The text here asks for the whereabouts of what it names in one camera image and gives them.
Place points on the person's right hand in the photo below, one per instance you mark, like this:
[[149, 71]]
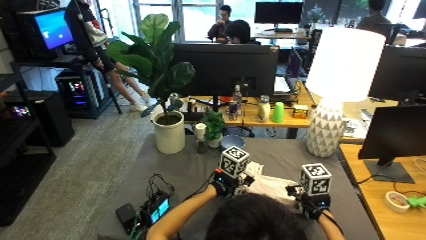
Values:
[[315, 206]]

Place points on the person's left hand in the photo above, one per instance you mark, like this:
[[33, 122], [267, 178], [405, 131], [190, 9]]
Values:
[[224, 186]]

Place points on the white cloth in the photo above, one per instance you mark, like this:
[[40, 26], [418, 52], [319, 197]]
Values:
[[270, 186]]

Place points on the white marker cube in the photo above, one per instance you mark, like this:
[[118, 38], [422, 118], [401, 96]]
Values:
[[233, 161], [315, 179]]

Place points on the blue bowl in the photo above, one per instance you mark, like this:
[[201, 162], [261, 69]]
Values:
[[232, 141]]

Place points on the white and black grinder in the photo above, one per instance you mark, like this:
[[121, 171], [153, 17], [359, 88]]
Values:
[[201, 133]]

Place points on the small green plant white pot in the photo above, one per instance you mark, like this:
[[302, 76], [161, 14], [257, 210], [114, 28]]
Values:
[[213, 126]]

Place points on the long wooden desk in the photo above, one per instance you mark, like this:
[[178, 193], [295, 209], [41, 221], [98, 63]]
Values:
[[290, 122]]

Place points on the dark drink can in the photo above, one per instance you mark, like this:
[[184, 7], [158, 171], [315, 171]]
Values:
[[232, 111]]

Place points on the black device with lit screen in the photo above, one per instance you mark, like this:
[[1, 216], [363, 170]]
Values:
[[156, 208]]

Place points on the green plastic cup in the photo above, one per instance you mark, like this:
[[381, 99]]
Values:
[[278, 113]]

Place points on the white tape roll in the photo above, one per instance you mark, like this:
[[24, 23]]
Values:
[[395, 201]]

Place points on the wooden side desk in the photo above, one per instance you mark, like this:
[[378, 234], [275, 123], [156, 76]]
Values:
[[390, 223]]

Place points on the yellow box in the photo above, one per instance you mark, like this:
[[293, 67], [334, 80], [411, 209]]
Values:
[[299, 111]]

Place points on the clear water bottle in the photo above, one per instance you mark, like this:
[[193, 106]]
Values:
[[237, 96]]

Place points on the green toy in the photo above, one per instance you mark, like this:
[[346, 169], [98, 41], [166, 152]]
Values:
[[415, 201]]

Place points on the black monitor with stand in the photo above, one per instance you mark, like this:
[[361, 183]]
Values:
[[394, 133]]

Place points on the black battery box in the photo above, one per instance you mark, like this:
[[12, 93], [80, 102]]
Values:
[[125, 216]]

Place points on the large black monitor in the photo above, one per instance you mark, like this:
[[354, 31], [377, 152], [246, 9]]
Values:
[[221, 68]]

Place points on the open laptop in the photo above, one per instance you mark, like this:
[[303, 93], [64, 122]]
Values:
[[290, 71]]

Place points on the large leafy plant white pot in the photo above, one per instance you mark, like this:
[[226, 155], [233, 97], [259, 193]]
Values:
[[166, 80]]

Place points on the white table lamp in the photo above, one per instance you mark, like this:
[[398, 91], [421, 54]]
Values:
[[343, 66]]

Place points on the black computer tower with lights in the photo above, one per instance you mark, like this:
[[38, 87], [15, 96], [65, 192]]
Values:
[[81, 91]]

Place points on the black shelf rack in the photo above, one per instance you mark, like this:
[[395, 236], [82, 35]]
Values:
[[20, 166]]

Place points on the black background monitor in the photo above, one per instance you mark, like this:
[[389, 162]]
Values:
[[278, 12]]

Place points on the monitor with blue screen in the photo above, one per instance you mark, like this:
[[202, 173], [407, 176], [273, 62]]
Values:
[[50, 30]]

